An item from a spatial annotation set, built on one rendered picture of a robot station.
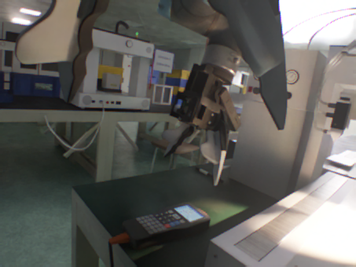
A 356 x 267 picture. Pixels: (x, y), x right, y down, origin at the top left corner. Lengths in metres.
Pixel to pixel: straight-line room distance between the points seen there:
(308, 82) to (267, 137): 0.21
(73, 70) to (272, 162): 0.71
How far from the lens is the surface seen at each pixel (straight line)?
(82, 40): 0.18
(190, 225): 0.52
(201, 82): 0.46
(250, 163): 0.84
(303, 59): 0.78
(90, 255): 0.80
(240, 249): 0.35
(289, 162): 0.78
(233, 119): 0.51
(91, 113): 2.07
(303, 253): 0.40
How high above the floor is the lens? 1.06
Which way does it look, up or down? 12 degrees down
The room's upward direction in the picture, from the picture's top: 9 degrees clockwise
